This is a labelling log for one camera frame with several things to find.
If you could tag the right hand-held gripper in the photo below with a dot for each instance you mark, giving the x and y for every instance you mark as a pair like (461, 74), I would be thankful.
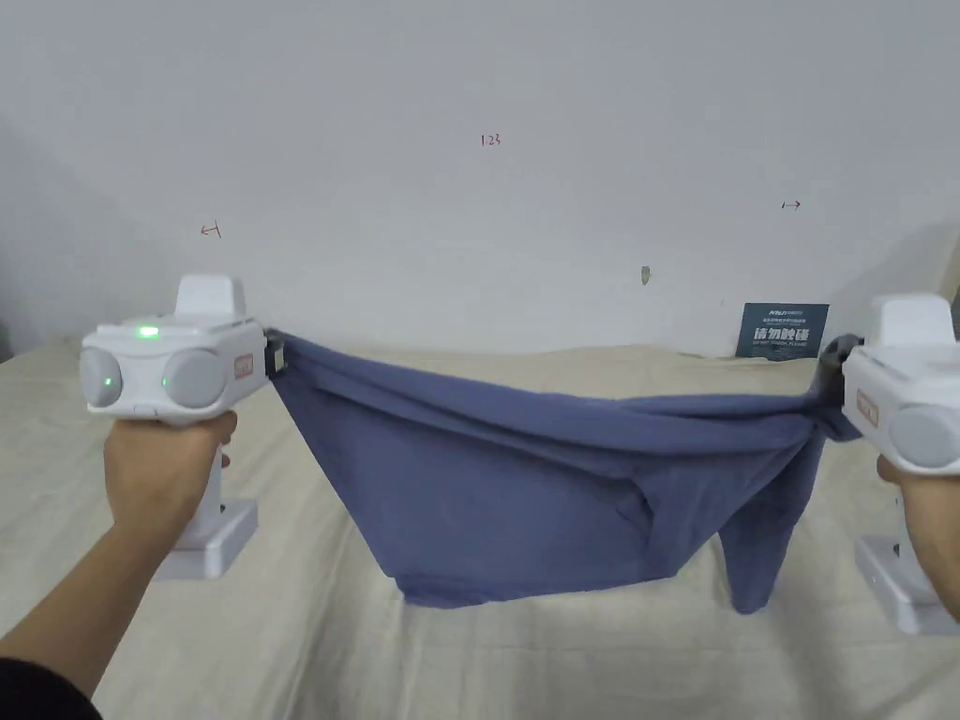
(892, 405)

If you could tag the person's left hand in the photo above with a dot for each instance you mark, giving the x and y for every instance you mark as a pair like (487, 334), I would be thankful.
(169, 469)

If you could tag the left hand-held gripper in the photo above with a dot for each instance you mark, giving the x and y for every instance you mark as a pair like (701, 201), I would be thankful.
(180, 360)

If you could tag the bed with beige sheet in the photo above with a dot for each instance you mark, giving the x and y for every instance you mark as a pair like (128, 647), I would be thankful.
(315, 645)

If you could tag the dark blue sign card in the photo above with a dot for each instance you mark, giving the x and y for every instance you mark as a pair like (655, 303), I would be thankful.
(784, 330)

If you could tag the blue shirt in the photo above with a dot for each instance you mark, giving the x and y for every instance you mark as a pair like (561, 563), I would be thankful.
(517, 480)

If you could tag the person's right hand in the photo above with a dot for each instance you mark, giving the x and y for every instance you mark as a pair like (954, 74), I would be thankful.
(926, 517)

